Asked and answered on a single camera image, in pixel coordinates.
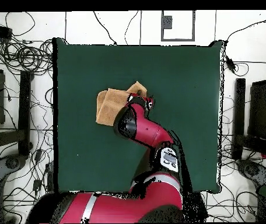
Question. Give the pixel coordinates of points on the black power adapter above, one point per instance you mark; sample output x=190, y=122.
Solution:
x=230, y=64

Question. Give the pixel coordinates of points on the dark green table cloth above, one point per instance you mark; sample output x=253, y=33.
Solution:
x=182, y=70

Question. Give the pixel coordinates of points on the small grey box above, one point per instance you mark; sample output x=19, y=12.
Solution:
x=167, y=22

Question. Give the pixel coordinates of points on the tan terry towel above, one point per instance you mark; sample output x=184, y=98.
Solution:
x=109, y=105

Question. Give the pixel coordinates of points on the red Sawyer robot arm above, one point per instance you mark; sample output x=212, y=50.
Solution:
x=147, y=130

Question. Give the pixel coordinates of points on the grey chair base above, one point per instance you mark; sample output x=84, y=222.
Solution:
x=11, y=163
x=254, y=170

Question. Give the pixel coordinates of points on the grey rectangular floor frame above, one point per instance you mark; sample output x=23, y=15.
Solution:
x=177, y=39

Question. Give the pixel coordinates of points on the black metal stand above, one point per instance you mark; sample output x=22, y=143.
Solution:
x=239, y=105
x=24, y=105

